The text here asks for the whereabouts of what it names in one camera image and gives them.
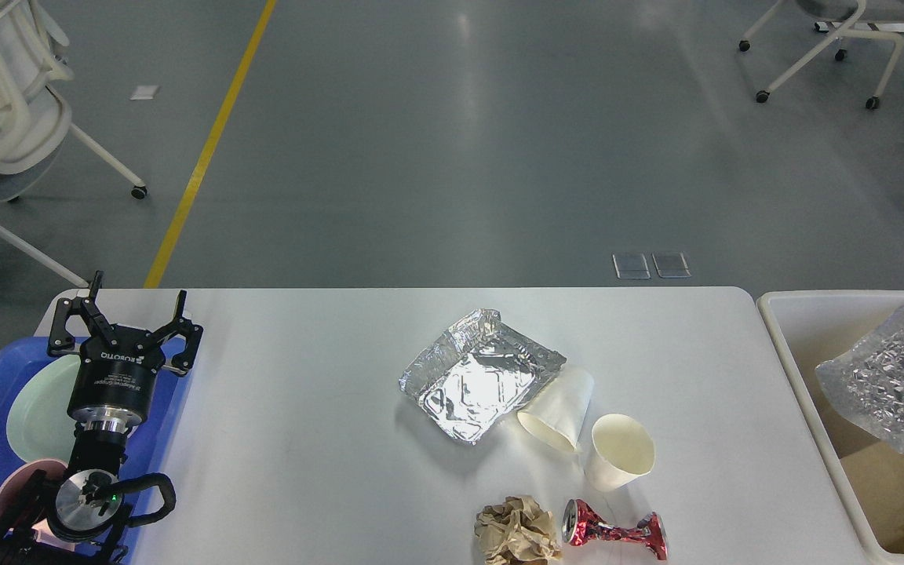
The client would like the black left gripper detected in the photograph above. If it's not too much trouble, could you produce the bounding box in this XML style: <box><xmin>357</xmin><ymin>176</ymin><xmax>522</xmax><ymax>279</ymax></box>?
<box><xmin>46</xmin><ymin>271</ymin><xmax>204</xmax><ymax>428</ymax></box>

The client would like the light green plate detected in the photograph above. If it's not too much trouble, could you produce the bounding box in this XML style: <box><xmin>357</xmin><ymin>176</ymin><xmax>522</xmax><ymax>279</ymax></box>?
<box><xmin>5</xmin><ymin>356</ymin><xmax>86</xmax><ymax>464</ymax></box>

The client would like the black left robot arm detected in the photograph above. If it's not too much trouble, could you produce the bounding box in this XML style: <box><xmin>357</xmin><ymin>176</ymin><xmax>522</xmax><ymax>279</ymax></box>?
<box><xmin>0</xmin><ymin>272</ymin><xmax>203</xmax><ymax>564</ymax></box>

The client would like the beige plastic bin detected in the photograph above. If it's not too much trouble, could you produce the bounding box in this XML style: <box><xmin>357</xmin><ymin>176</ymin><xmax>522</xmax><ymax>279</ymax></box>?
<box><xmin>757</xmin><ymin>290</ymin><xmax>904</xmax><ymax>564</ymax></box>

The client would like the white office chair left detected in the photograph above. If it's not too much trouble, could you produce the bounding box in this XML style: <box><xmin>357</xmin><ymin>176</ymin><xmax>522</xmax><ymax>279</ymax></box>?
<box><xmin>0</xmin><ymin>1</ymin><xmax>148</xmax><ymax>287</ymax></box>

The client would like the upright white paper cup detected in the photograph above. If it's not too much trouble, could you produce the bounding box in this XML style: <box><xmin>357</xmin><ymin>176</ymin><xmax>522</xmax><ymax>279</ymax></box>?
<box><xmin>585</xmin><ymin>414</ymin><xmax>656</xmax><ymax>491</ymax></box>

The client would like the flat aluminium foil tray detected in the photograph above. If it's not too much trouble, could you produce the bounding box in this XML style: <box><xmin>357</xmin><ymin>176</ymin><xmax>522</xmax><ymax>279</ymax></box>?
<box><xmin>398</xmin><ymin>308</ymin><xmax>567</xmax><ymax>446</ymax></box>

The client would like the white chair base bar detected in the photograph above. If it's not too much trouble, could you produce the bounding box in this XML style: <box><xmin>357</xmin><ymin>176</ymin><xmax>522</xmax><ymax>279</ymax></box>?
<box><xmin>815</xmin><ymin>20</ymin><xmax>904</xmax><ymax>35</ymax></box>

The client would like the lying white paper cup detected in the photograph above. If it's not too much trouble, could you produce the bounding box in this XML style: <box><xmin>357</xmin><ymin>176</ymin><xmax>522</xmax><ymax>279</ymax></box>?
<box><xmin>517</xmin><ymin>363</ymin><xmax>595</xmax><ymax>454</ymax></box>

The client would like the red foil wrapper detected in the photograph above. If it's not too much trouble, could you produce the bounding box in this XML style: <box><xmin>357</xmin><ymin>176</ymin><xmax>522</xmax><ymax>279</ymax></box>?
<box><xmin>562</xmin><ymin>498</ymin><xmax>669</xmax><ymax>562</ymax></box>

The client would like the crumpled brown paper ball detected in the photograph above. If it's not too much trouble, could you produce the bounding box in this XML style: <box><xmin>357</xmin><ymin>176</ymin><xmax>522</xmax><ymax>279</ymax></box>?
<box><xmin>474</xmin><ymin>496</ymin><xmax>562</xmax><ymax>564</ymax></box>

